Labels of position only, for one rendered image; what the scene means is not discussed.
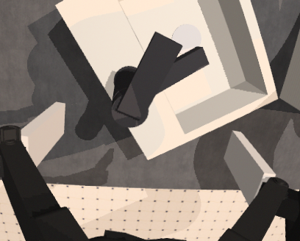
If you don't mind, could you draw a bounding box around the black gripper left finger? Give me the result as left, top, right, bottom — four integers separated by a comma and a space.
0, 102, 90, 241

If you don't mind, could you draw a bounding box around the white square basin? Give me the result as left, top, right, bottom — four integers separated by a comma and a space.
56, 0, 278, 160

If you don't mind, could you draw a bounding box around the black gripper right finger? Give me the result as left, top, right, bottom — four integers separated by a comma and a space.
218, 131, 300, 241

